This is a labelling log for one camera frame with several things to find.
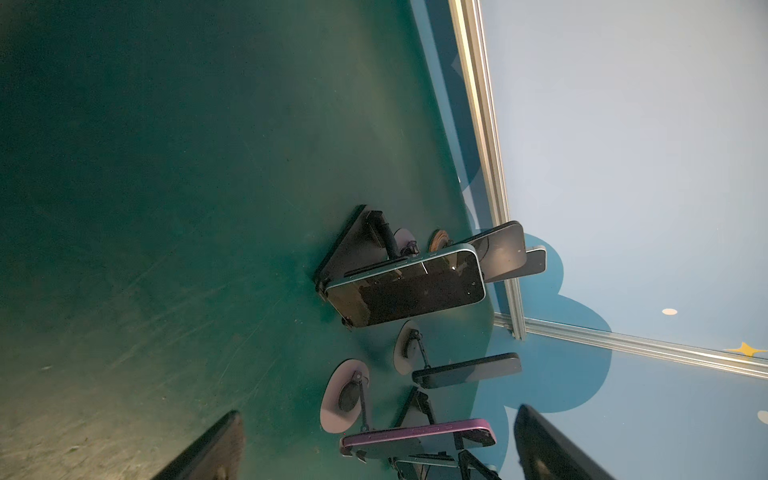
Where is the phone with light green edge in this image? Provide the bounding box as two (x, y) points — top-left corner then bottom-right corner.
(323, 243), (486, 328)

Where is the grey round front stand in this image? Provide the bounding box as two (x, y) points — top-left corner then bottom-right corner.
(320, 359), (371, 434)

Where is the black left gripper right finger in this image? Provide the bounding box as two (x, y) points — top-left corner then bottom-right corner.
(513, 404), (615, 480)

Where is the black phone rear left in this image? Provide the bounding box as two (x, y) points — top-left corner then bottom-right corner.
(484, 246), (547, 283)

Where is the aluminium left corner post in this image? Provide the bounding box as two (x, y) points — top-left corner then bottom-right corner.
(446, 0), (528, 341)

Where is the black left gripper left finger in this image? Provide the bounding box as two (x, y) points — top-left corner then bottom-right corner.
(152, 410), (245, 480)

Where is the black rectangular phone stand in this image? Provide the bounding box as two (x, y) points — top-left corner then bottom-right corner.
(313, 205), (410, 301)

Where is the black phone on grey stand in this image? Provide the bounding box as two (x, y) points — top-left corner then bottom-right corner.
(411, 353), (522, 389)

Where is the wooden round phone stand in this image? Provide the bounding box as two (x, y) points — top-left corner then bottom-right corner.
(428, 229), (453, 253)

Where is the purple phone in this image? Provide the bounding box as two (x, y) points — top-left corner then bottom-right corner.
(339, 419), (496, 459)

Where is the black folding phone stand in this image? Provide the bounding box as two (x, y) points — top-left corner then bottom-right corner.
(388, 387), (500, 479)

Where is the grey round rear stand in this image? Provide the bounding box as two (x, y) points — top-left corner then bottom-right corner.
(394, 228), (420, 258)

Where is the aluminium back frame rail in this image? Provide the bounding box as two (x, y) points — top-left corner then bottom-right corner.
(525, 318), (767, 380)

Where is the black phone on wooden stand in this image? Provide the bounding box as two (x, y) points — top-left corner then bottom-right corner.
(462, 221), (527, 283)

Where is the grey round phone stand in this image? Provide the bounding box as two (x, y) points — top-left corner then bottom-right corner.
(393, 321), (430, 376)

